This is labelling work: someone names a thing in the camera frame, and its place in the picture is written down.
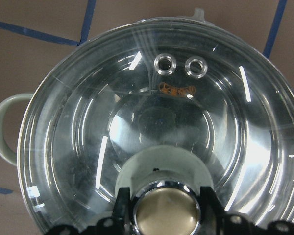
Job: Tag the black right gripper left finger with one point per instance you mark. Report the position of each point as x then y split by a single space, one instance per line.
116 224

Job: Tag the glass pot lid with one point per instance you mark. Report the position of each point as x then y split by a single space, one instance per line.
161 122

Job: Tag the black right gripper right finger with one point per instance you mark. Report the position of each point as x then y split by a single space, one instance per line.
214 220

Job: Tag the pale green steel pot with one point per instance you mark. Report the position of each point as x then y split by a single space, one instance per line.
2 129

